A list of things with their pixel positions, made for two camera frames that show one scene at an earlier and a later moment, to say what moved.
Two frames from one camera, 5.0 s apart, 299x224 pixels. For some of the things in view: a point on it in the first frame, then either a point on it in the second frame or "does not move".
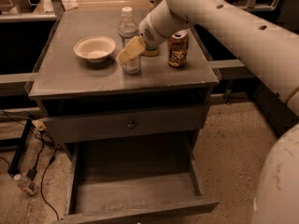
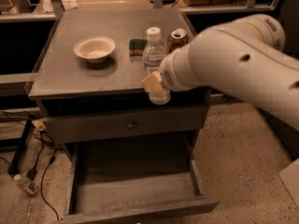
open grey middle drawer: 133,177 does not move
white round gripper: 151,32 to 172,72
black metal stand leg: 14,166 does not move
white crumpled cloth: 69,1 does not move
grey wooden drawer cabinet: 99,83 does not move
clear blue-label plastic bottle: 128,29 to 154,53
